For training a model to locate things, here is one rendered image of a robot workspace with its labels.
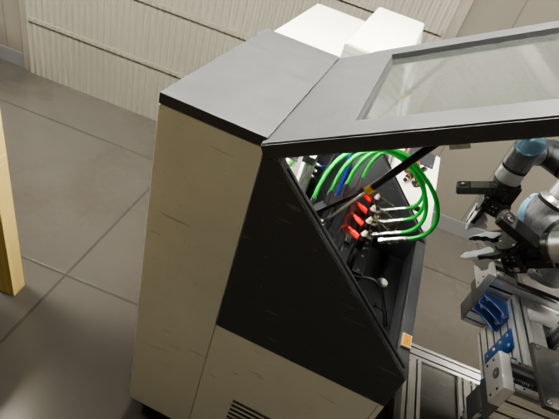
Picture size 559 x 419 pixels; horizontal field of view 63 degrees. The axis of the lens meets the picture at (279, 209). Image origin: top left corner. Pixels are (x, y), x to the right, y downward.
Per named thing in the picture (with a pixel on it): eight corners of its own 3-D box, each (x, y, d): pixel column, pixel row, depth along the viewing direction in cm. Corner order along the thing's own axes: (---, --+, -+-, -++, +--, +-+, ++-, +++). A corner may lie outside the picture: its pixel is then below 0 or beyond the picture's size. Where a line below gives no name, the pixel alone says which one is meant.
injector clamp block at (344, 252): (347, 302, 162) (362, 273, 153) (321, 290, 164) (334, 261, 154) (364, 246, 189) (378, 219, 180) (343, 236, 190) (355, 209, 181)
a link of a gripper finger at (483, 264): (466, 277, 122) (502, 269, 117) (457, 259, 120) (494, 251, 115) (466, 269, 124) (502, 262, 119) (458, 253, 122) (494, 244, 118)
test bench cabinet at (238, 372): (309, 500, 187) (383, 407, 139) (184, 435, 194) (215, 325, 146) (346, 365, 242) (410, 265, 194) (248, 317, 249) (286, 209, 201)
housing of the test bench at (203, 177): (185, 434, 194) (267, 137, 102) (127, 404, 198) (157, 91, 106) (289, 244, 304) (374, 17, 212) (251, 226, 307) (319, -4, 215)
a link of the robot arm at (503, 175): (502, 170, 132) (501, 157, 138) (493, 182, 134) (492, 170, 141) (527, 179, 131) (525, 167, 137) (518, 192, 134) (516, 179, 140)
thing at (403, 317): (386, 396, 142) (408, 368, 132) (373, 389, 143) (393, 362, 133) (408, 271, 190) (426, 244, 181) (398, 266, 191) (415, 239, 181)
